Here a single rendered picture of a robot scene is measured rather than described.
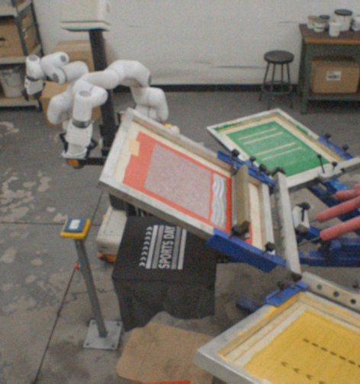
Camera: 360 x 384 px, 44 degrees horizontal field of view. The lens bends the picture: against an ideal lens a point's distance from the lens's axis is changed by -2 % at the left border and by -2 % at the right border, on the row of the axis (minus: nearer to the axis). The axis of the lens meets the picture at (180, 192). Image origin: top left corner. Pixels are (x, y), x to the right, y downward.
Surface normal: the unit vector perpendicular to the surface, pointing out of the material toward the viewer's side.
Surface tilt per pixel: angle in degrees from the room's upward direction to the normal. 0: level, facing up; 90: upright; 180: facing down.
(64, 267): 0
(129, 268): 0
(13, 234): 0
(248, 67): 90
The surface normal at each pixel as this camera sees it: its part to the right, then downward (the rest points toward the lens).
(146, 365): -0.07, -0.80
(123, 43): -0.09, 0.61
